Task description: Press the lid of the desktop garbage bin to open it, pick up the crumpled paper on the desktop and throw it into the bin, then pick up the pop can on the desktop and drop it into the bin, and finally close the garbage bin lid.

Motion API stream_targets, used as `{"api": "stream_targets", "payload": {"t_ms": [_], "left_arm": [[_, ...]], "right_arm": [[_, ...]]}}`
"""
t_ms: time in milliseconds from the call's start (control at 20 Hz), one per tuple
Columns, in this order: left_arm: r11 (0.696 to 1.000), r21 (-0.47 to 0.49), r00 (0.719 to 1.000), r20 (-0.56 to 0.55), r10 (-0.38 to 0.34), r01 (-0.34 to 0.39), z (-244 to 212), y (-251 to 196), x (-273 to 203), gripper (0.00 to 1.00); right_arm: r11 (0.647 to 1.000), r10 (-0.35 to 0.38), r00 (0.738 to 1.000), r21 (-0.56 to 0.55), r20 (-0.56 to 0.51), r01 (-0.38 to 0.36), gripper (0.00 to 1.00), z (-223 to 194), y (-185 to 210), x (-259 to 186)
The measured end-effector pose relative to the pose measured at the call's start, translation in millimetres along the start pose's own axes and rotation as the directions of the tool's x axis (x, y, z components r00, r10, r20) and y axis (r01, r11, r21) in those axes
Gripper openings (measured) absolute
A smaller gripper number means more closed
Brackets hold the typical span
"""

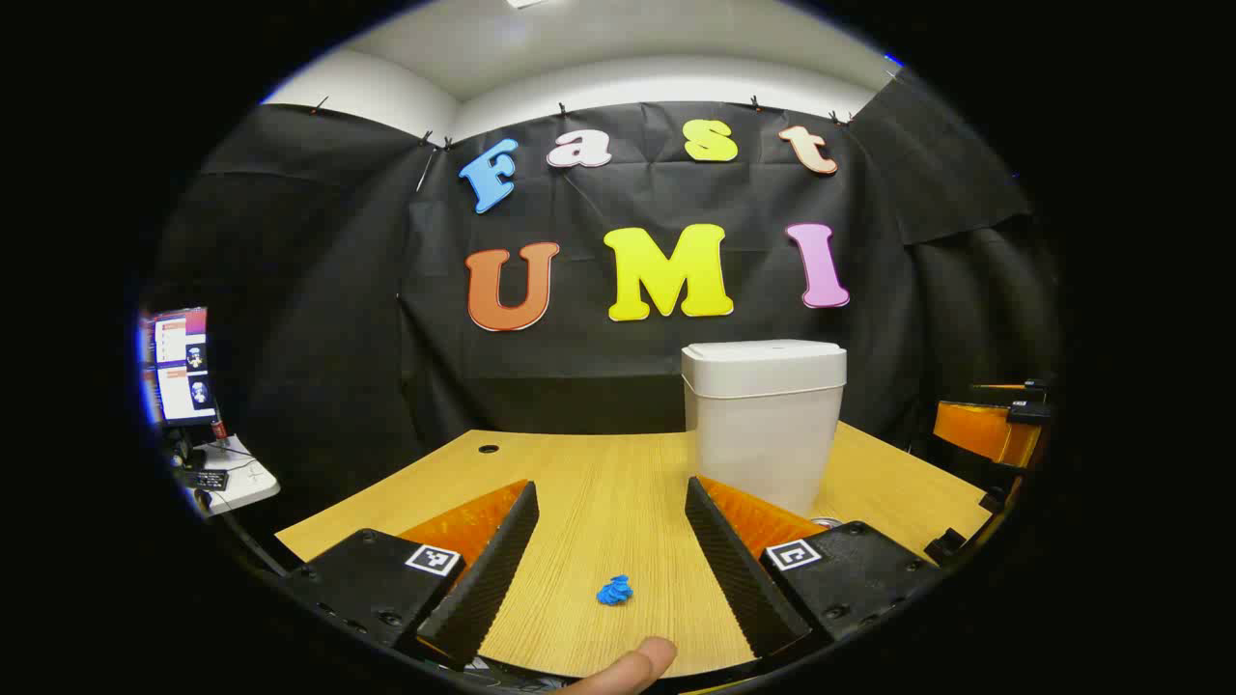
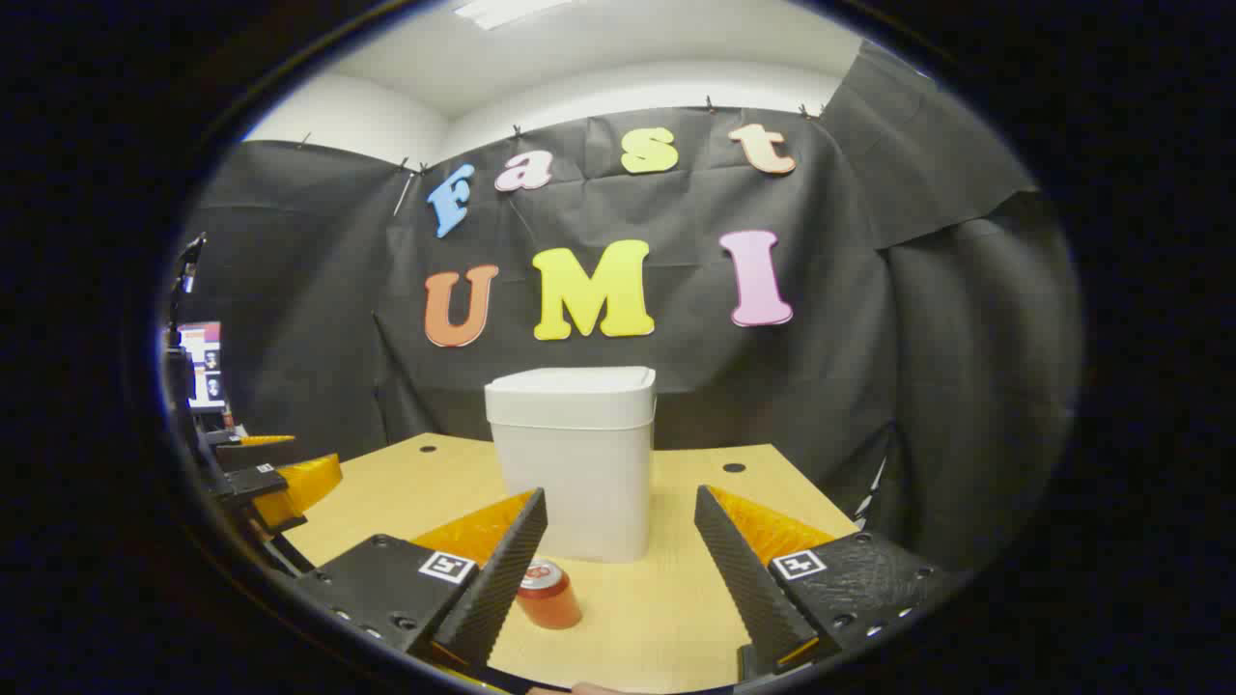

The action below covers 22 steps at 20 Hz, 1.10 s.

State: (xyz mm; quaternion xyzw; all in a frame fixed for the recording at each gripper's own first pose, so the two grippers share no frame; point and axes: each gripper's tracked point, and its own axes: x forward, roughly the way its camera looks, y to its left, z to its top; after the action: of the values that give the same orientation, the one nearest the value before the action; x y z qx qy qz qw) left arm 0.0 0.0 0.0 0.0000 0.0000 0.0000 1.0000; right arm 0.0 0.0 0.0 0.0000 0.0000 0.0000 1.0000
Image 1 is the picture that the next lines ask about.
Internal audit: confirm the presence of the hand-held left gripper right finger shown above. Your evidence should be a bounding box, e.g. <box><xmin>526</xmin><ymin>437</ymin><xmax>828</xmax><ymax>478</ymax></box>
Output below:
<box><xmin>685</xmin><ymin>475</ymin><xmax>942</xmax><ymax>659</ymax></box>

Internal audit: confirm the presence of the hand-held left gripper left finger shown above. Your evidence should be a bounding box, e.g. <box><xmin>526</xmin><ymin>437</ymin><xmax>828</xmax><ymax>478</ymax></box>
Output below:
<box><xmin>280</xmin><ymin>480</ymin><xmax>540</xmax><ymax>672</ymax></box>

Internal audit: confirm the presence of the white desktop garbage bin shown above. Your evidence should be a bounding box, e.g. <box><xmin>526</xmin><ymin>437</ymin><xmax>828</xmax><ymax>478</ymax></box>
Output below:
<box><xmin>681</xmin><ymin>339</ymin><xmax>848</xmax><ymax>517</ymax></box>

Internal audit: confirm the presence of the wooden desktop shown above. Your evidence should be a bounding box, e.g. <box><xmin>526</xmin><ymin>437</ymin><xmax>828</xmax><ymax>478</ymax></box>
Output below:
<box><xmin>275</xmin><ymin>421</ymin><xmax>996</xmax><ymax>680</ymax></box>

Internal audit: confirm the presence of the black backdrop cloth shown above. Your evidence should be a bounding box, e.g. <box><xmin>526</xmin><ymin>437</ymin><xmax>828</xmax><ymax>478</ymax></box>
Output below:
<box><xmin>145</xmin><ymin>72</ymin><xmax>1063</xmax><ymax>542</ymax></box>

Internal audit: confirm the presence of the white side table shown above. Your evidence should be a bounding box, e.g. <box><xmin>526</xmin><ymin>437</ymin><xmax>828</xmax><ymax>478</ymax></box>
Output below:
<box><xmin>174</xmin><ymin>434</ymin><xmax>282</xmax><ymax>517</ymax></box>

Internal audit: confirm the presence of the computer monitor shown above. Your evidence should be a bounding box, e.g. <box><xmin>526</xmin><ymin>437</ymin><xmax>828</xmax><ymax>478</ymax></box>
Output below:
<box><xmin>140</xmin><ymin>307</ymin><xmax>218</xmax><ymax>429</ymax></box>

